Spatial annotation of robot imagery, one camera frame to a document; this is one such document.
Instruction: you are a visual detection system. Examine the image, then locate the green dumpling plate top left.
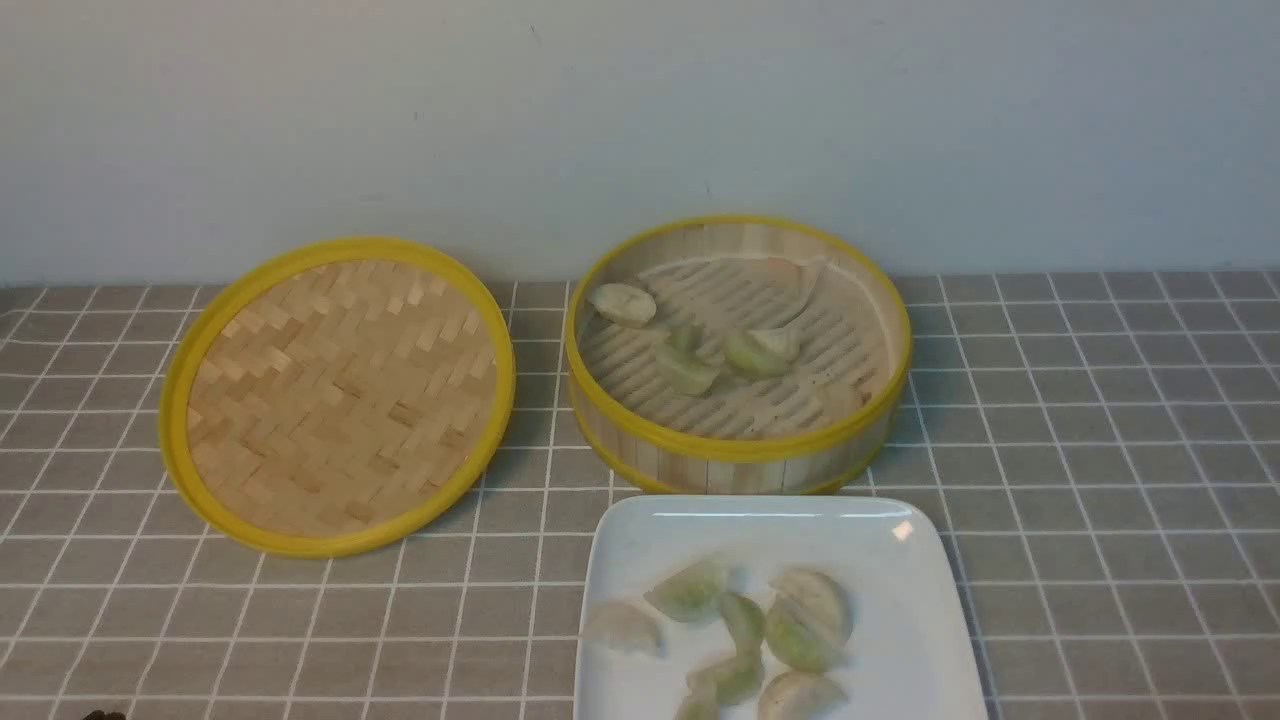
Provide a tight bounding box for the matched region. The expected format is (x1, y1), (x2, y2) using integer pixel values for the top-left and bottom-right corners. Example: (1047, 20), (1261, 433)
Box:
(644, 559), (732, 624)

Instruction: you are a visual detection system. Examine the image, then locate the white square plate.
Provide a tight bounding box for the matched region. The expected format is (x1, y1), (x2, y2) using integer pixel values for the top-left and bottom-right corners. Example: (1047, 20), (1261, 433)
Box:
(573, 495), (987, 719)

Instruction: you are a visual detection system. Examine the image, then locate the yellow-rimmed bamboo steamer basket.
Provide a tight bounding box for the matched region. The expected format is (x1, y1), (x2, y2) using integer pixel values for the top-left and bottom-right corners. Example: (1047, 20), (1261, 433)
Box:
(564, 215), (914, 495)

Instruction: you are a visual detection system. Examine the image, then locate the pale green dumpling steamer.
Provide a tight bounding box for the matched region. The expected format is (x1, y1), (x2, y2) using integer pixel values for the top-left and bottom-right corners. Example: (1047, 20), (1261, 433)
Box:
(654, 345), (721, 397)

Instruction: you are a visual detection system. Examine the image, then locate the small green dumpling in steamer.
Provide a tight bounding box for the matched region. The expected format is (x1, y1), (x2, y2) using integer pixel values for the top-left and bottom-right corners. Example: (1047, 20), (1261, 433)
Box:
(666, 323), (701, 354)

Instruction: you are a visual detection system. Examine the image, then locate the white dumpling at steamer rim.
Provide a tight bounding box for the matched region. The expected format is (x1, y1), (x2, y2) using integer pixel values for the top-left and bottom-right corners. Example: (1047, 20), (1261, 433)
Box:
(588, 283), (657, 328)

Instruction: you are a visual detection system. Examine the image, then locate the white dumpling plate left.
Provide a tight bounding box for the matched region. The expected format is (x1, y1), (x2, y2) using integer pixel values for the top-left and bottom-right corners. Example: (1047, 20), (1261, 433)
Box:
(581, 601), (664, 659)

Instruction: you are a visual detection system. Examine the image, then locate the white steamer liner paper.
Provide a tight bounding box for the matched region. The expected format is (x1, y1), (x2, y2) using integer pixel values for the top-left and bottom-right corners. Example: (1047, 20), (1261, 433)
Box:
(575, 256), (897, 439)

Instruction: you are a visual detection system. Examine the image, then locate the yellow-rimmed bamboo steamer lid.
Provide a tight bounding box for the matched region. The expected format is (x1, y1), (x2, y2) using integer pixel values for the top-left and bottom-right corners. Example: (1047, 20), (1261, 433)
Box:
(157, 237), (517, 559)

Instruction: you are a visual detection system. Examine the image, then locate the green white dumpling steamer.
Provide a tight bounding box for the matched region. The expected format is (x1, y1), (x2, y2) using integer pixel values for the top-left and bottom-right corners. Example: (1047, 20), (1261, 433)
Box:
(722, 327), (801, 379)

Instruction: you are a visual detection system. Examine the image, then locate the green dumpling plate lower centre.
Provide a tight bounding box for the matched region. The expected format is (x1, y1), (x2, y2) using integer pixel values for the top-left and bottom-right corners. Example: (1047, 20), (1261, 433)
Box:
(675, 652), (764, 719)

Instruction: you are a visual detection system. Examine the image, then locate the grey checked tablecloth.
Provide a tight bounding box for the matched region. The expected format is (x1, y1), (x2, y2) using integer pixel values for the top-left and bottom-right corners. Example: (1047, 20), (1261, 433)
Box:
(1, 272), (1279, 719)

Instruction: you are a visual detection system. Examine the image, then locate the large green white dumpling plate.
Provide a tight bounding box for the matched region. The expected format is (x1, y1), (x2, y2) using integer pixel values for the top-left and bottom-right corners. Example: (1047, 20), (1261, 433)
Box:
(764, 568), (852, 673)

